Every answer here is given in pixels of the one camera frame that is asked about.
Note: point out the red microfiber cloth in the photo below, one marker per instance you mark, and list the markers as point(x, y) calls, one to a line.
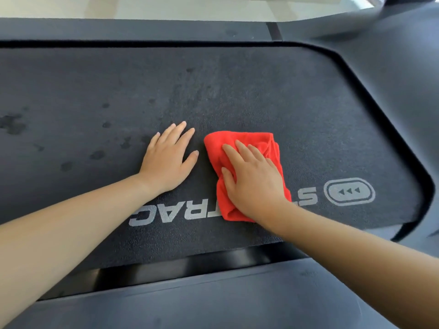
point(240, 147)

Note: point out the person's right thumb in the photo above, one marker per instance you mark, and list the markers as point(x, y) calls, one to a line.
point(228, 181)

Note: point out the person's right middle finger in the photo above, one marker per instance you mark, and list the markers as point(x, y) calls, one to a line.
point(245, 150)

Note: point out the black treadmill belt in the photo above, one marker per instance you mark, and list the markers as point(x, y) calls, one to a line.
point(205, 140)

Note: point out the person's right hand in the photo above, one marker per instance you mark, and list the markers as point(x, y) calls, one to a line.
point(255, 188)

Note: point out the person's left thumb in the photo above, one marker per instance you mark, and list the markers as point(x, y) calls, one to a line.
point(190, 161)

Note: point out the person's left forearm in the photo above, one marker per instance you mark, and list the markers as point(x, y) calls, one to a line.
point(65, 229)

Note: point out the person's left middle finger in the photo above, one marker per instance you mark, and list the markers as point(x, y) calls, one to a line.
point(174, 132)

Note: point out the person's left hand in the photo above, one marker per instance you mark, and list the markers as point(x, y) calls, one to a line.
point(164, 162)

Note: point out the person's right forearm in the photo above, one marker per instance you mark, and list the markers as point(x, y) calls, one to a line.
point(363, 267)

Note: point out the person's left little finger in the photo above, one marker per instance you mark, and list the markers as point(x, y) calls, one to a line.
point(154, 140)

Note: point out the person's right little finger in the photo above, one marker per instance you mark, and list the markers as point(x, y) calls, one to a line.
point(271, 163)

